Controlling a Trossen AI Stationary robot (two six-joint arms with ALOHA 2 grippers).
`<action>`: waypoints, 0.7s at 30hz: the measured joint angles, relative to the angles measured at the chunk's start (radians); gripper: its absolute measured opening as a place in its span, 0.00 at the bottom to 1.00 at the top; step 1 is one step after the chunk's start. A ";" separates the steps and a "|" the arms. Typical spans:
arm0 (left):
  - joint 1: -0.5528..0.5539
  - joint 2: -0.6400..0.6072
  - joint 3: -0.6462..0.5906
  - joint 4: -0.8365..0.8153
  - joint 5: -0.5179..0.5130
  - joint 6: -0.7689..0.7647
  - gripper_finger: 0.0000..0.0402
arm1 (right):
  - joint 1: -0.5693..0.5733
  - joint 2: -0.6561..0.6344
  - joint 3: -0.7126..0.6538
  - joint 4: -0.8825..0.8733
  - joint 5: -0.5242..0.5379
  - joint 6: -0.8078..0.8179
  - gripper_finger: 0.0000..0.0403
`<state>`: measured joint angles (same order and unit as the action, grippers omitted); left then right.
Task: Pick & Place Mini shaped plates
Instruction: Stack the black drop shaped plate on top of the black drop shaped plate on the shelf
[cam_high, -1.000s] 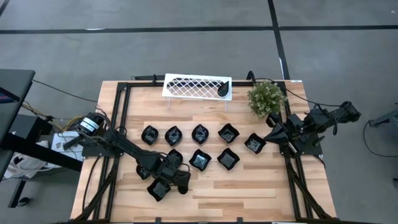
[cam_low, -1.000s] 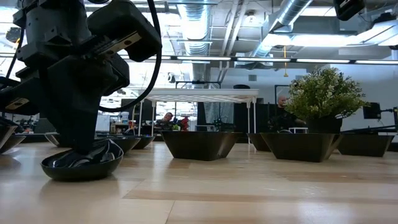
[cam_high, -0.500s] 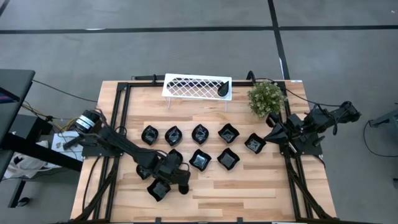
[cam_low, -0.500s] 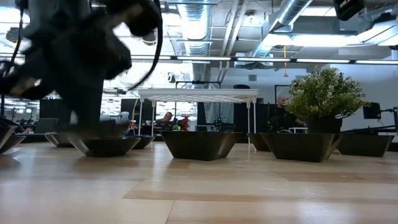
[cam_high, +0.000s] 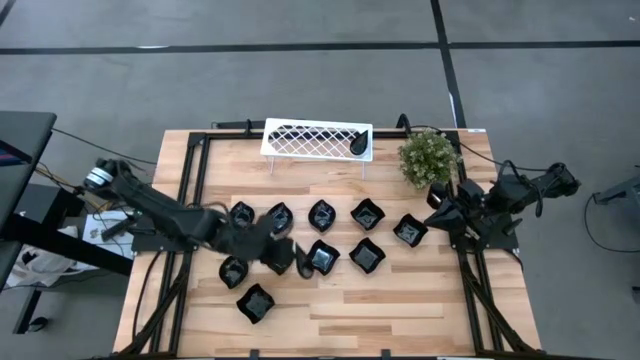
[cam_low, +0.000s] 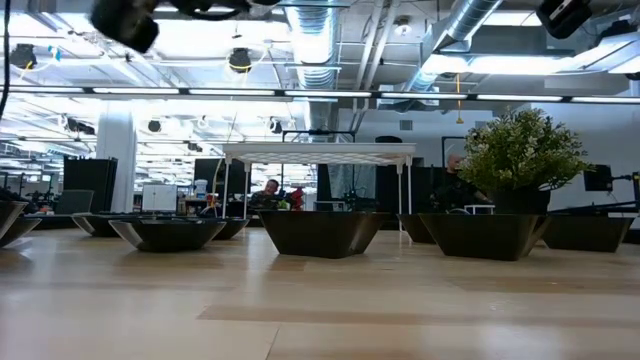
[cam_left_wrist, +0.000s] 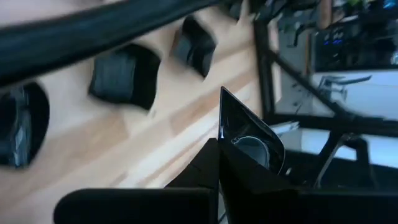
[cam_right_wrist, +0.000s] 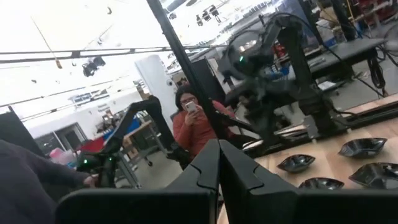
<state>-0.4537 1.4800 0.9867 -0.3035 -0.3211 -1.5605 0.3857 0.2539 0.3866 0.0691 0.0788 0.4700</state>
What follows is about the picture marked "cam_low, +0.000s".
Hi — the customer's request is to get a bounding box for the silver spiral ventilation duct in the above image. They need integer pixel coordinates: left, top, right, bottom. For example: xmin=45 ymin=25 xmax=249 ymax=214
xmin=283 ymin=0 xmax=342 ymax=132
xmin=399 ymin=0 xmax=504 ymax=96

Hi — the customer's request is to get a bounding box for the white lattice rack shelf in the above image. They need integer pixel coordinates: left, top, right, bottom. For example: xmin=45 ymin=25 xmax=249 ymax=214
xmin=222 ymin=141 xmax=417 ymax=235

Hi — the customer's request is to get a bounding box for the white cabinet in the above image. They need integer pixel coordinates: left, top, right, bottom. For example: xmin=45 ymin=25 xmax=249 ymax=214
xmin=141 ymin=183 xmax=179 ymax=213

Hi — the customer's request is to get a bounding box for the yellow hanging cord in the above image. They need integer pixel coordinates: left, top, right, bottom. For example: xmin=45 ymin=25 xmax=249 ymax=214
xmin=454 ymin=72 xmax=465 ymax=126

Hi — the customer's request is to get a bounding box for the person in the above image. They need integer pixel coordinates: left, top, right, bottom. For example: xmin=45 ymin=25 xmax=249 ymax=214
xmin=248 ymin=178 xmax=282 ymax=210
xmin=433 ymin=153 xmax=494 ymax=214

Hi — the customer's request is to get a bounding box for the white square pillar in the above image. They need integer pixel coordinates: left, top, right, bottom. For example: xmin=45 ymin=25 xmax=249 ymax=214
xmin=96 ymin=102 xmax=138 ymax=214

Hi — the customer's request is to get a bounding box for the grey chair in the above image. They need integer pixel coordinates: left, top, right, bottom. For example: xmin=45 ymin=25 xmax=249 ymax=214
xmin=54 ymin=189 xmax=95 ymax=215

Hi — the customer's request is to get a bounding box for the long ceiling light strip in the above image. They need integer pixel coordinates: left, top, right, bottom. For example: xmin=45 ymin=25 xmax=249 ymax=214
xmin=0 ymin=85 xmax=640 ymax=105

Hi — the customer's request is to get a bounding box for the black ceiling device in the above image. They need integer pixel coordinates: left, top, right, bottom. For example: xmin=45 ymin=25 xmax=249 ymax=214
xmin=8 ymin=42 xmax=38 ymax=70
xmin=228 ymin=46 xmax=253 ymax=75

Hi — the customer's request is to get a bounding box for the thin black hanging cable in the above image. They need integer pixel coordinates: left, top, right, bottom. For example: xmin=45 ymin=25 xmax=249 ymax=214
xmin=0 ymin=0 xmax=12 ymax=120

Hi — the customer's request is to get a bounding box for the black monitor on arm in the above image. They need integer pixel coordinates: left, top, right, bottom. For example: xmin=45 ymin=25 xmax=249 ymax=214
xmin=583 ymin=164 xmax=640 ymax=211

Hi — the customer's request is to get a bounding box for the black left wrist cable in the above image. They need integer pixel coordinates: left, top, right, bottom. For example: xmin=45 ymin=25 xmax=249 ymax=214
xmin=168 ymin=0 xmax=252 ymax=22

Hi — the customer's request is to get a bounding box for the black screen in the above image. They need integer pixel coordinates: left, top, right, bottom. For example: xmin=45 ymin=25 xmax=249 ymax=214
xmin=193 ymin=157 xmax=252 ymax=202

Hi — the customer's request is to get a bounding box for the black cabinet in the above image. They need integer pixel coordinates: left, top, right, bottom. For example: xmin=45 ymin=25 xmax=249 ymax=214
xmin=63 ymin=156 xmax=119 ymax=214

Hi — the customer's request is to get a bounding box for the green potted plant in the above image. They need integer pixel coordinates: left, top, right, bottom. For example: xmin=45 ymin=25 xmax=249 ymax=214
xmin=457 ymin=107 xmax=595 ymax=217

